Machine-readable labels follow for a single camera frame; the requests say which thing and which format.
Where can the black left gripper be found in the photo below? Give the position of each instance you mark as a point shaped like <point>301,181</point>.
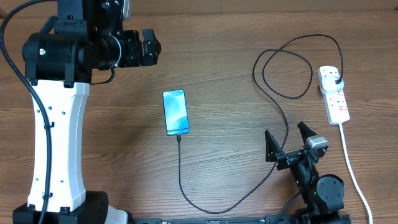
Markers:
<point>134,58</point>

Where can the white power strip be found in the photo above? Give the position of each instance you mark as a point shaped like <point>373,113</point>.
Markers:
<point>335,103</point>

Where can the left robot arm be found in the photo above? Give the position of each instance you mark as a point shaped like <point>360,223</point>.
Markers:
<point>59,60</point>

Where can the Samsung Galaxy smartphone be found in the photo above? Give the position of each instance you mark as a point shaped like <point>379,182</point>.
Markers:
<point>175,111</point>

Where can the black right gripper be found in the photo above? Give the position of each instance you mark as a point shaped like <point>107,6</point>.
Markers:
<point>274,152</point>

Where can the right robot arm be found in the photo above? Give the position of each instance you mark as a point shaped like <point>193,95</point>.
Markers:
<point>320,197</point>

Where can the white charger plug adapter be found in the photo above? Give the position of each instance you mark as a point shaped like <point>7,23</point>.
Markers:
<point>330,85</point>

